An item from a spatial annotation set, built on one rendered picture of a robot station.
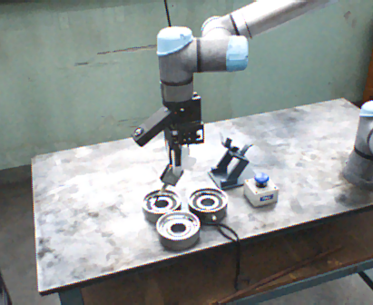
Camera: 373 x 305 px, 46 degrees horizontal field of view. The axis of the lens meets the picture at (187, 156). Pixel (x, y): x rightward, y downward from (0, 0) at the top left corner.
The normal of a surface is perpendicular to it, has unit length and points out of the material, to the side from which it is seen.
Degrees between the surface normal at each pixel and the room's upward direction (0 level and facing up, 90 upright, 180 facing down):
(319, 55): 90
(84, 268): 0
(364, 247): 0
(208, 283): 0
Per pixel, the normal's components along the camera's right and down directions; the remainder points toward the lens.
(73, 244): -0.04, -0.85
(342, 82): 0.32, 0.50
